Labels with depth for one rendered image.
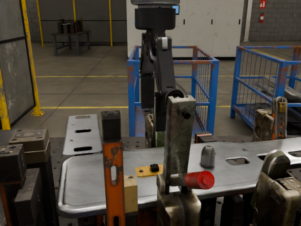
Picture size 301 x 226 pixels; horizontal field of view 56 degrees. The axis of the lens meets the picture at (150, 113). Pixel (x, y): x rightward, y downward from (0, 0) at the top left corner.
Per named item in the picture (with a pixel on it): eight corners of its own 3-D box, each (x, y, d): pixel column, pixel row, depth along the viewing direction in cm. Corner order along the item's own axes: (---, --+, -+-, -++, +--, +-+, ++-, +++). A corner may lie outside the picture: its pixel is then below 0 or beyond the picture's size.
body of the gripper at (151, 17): (182, 6, 48) (180, 61, 51) (168, 7, 56) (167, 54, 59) (139, 6, 46) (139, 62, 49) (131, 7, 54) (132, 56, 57)
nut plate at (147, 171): (170, 164, 65) (170, 159, 65) (175, 173, 61) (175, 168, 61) (134, 168, 63) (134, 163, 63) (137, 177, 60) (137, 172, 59)
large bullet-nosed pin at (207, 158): (210, 166, 67) (212, 141, 65) (216, 173, 64) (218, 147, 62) (197, 167, 67) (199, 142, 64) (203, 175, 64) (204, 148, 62)
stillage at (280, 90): (229, 117, 383) (236, 45, 351) (286, 116, 386) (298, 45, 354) (267, 160, 270) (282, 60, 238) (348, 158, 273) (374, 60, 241)
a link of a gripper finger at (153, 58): (165, 43, 53) (167, 39, 52) (176, 96, 49) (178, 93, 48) (144, 44, 53) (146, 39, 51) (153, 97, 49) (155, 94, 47)
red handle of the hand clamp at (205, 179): (183, 173, 49) (222, 168, 34) (185, 186, 48) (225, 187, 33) (160, 176, 48) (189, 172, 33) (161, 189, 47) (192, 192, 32)
